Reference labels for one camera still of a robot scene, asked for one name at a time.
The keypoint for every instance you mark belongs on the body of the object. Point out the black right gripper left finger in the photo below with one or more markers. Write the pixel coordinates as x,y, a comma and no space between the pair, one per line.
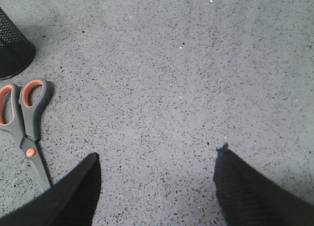
70,202

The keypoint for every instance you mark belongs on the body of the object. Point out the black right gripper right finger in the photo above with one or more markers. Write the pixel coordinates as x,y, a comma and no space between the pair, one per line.
248,198

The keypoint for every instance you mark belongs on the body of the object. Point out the grey orange scissors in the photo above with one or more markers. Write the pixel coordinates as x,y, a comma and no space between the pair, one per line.
27,105

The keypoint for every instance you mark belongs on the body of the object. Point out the black mesh pen cup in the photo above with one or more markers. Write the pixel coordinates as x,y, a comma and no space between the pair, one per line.
16,51

